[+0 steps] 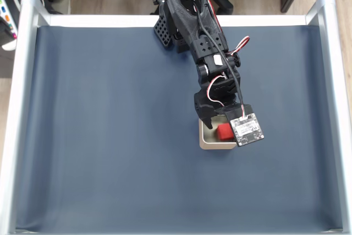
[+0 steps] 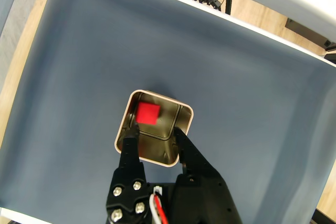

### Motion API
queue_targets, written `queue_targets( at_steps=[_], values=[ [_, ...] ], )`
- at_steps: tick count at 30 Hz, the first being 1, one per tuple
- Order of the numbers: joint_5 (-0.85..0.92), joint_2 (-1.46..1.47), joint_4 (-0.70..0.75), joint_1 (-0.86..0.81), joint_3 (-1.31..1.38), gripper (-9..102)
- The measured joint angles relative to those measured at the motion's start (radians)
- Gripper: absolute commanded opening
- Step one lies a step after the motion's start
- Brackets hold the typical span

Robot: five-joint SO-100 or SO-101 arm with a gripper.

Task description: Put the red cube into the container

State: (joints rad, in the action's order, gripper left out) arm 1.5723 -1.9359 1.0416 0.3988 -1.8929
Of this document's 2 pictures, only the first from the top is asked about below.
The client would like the red cube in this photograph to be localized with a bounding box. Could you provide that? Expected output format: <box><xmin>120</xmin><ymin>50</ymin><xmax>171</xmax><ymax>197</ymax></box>
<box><xmin>216</xmin><ymin>123</ymin><xmax>235</xmax><ymax>141</ymax></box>

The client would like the square metal tin container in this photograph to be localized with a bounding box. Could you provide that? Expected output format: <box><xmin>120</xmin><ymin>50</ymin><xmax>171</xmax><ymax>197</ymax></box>
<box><xmin>198</xmin><ymin>116</ymin><xmax>239</xmax><ymax>150</ymax></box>

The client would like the blue-grey table mat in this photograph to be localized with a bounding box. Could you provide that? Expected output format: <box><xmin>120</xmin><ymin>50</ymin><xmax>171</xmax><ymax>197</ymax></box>
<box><xmin>15</xmin><ymin>24</ymin><xmax>344</xmax><ymax>232</ymax></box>

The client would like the white device with coloured buttons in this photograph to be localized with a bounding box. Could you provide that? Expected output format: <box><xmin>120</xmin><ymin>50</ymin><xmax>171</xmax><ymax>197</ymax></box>
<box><xmin>0</xmin><ymin>0</ymin><xmax>20</xmax><ymax>51</ymax></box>

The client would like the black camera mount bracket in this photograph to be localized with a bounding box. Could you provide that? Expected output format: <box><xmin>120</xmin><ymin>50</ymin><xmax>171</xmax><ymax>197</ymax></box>
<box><xmin>222</xmin><ymin>104</ymin><xmax>252</xmax><ymax>122</ymax></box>

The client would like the white red gripper servo wire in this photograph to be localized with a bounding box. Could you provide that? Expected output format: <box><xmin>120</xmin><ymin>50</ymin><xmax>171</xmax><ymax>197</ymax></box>
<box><xmin>206</xmin><ymin>73</ymin><xmax>229</xmax><ymax>108</ymax></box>

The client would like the black camera cable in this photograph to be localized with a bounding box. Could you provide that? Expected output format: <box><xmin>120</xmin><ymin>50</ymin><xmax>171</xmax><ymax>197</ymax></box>
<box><xmin>194</xmin><ymin>0</ymin><xmax>247</xmax><ymax>117</ymax></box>

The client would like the camera circuit board module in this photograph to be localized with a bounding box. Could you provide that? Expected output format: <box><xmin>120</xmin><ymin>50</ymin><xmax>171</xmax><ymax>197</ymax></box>
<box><xmin>229</xmin><ymin>112</ymin><xmax>265</xmax><ymax>147</ymax></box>

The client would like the white red wrist servo wire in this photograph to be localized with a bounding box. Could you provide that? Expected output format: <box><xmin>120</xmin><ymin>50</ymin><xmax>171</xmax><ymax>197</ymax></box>
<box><xmin>225</xmin><ymin>35</ymin><xmax>251</xmax><ymax>59</ymax></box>

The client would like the silver aluminium table frame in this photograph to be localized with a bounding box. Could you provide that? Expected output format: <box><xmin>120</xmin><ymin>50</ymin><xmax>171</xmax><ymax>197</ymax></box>
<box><xmin>0</xmin><ymin>0</ymin><xmax>352</xmax><ymax>235</ymax></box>

